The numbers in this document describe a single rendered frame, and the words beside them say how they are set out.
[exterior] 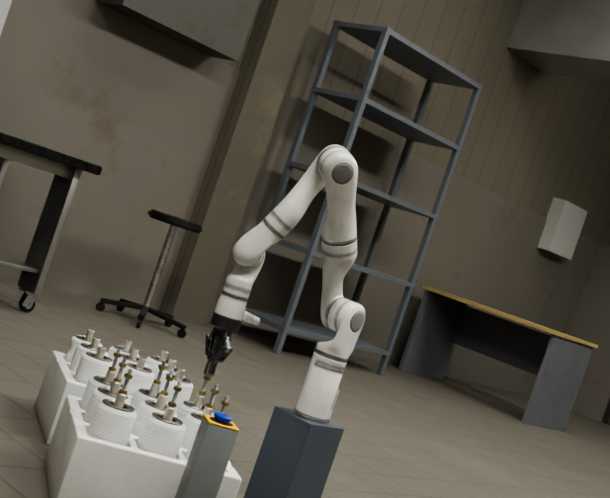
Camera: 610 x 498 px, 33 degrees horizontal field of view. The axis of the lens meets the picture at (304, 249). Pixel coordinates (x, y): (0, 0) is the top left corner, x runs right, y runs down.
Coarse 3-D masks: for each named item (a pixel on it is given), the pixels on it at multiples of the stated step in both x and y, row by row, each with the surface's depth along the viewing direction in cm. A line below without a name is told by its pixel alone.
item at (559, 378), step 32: (416, 320) 812; (448, 320) 838; (480, 320) 836; (416, 352) 819; (448, 352) 849; (480, 352) 829; (512, 352) 811; (544, 352) 793; (576, 352) 757; (544, 384) 736; (576, 384) 769; (544, 416) 747
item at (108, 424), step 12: (96, 408) 235; (108, 408) 233; (96, 420) 234; (108, 420) 233; (120, 420) 233; (132, 420) 235; (96, 432) 233; (108, 432) 233; (120, 432) 234; (120, 444) 234
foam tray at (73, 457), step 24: (72, 408) 251; (72, 432) 236; (48, 456) 259; (72, 456) 228; (96, 456) 229; (120, 456) 231; (144, 456) 232; (48, 480) 247; (72, 480) 228; (96, 480) 230; (120, 480) 231; (144, 480) 233; (168, 480) 235; (240, 480) 240
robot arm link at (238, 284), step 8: (264, 256) 268; (232, 272) 267; (240, 272) 267; (248, 272) 267; (256, 272) 268; (232, 280) 263; (240, 280) 263; (248, 280) 264; (224, 288) 265; (232, 288) 263; (240, 288) 263; (248, 288) 264; (232, 296) 263; (240, 296) 263; (248, 296) 266
